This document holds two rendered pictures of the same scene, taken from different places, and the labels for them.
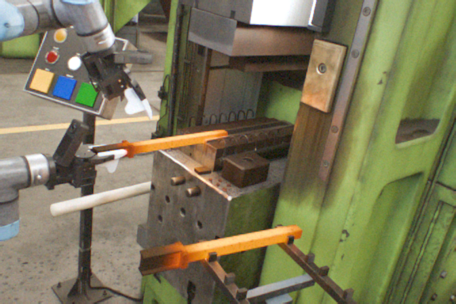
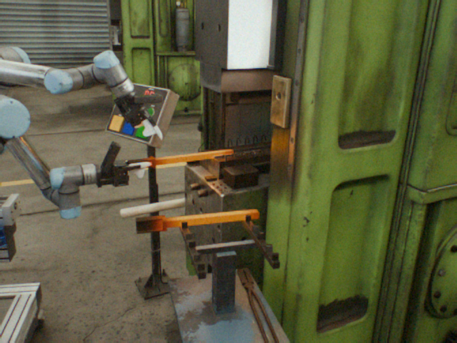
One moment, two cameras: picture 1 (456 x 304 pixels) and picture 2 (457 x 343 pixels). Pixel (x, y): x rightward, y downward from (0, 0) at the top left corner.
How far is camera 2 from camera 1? 61 cm
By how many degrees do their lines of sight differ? 17
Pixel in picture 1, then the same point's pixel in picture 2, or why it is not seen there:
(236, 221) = not seen: hidden behind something
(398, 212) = (377, 211)
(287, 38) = (270, 77)
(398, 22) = (316, 57)
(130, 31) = not seen: hidden behind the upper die
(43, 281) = (129, 277)
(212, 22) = (209, 70)
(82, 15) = (109, 74)
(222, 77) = (238, 111)
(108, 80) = (130, 114)
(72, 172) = (113, 176)
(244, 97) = (261, 126)
